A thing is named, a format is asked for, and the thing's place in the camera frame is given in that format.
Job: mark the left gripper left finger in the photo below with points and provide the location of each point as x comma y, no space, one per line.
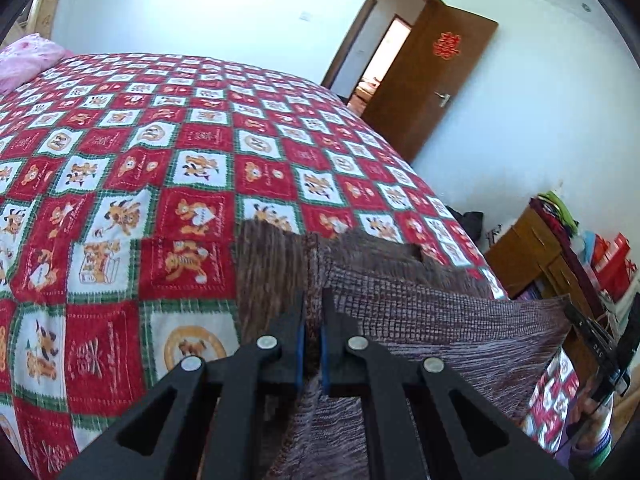
203,419

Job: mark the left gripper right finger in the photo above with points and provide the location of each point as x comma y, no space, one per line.
422,420

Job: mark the brown knitted sweater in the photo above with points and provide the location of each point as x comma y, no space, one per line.
409,303

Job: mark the green sleeve right forearm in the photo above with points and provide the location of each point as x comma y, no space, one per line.
585,462

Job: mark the green folded clothes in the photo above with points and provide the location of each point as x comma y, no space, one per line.
555,206

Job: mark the person's right hand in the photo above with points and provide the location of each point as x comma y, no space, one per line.
599,417

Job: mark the red gift bags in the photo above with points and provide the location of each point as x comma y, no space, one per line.
608,263

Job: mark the wooden desk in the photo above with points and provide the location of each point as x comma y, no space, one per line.
535,252

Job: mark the black bag on floor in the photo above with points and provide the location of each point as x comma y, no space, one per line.
471,221

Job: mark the red patchwork bedspread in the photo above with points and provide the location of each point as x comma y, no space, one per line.
123,179

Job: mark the brown wooden door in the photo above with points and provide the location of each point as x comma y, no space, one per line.
404,109

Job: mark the red double happiness decal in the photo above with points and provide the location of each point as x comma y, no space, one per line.
447,45

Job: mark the pink pillow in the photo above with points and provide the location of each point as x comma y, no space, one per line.
26,58

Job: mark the silver door handle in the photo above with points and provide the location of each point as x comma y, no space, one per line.
443,98

